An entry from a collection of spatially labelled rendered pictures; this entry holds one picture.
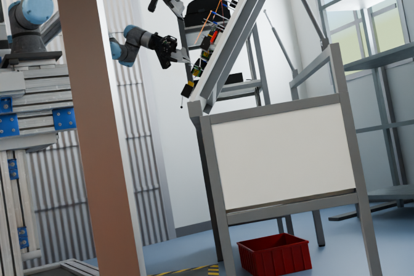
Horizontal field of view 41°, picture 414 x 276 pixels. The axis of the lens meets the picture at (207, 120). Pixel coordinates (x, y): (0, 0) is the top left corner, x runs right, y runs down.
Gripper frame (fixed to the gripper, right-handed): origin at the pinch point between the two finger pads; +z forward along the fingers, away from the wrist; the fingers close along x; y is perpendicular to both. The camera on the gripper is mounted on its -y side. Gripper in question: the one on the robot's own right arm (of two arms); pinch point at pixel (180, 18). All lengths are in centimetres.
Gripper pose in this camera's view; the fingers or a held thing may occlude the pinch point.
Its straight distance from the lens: 259.8
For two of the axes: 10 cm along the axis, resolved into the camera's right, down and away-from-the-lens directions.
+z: 6.2, 7.8, -0.3
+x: 0.3, 0.2, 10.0
